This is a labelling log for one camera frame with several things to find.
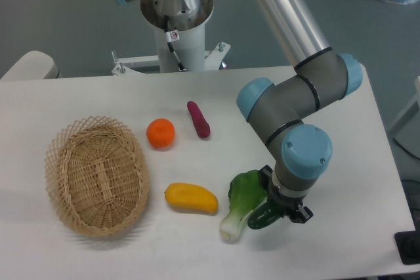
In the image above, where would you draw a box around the black device at edge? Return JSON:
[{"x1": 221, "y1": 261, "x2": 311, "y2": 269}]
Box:
[{"x1": 394, "y1": 230, "x2": 419, "y2": 265}]

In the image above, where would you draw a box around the orange tangerine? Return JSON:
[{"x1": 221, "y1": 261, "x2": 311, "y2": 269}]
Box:
[{"x1": 146, "y1": 118, "x2": 175, "y2": 149}]

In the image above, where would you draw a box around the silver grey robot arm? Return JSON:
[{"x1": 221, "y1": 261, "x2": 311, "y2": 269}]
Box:
[{"x1": 116, "y1": 0, "x2": 363, "y2": 230}]

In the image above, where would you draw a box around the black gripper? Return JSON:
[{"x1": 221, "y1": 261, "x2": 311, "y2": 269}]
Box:
[{"x1": 249, "y1": 165, "x2": 312, "y2": 227}]

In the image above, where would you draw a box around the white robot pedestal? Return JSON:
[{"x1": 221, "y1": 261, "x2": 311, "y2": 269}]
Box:
[{"x1": 112, "y1": 0, "x2": 231, "y2": 75}]

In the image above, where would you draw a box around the purple sweet potato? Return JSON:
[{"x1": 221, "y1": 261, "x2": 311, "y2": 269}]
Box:
[{"x1": 187, "y1": 101, "x2": 211, "y2": 139}]

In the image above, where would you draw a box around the woven wicker basket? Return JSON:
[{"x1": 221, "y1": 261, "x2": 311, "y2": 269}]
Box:
[{"x1": 45, "y1": 116, "x2": 150, "y2": 237}]

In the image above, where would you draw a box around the black base cable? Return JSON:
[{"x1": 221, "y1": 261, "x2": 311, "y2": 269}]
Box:
[{"x1": 163, "y1": 14, "x2": 188, "y2": 72}]

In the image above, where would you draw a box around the yellow mango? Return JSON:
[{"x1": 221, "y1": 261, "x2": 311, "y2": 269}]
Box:
[{"x1": 165, "y1": 182, "x2": 219, "y2": 214}]

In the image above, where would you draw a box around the white chair armrest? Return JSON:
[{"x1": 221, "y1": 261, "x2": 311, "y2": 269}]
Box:
[{"x1": 1, "y1": 50, "x2": 62, "y2": 81}]

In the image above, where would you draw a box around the green bok choy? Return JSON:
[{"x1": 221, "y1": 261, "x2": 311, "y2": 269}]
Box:
[{"x1": 219, "y1": 170, "x2": 266, "y2": 243}]

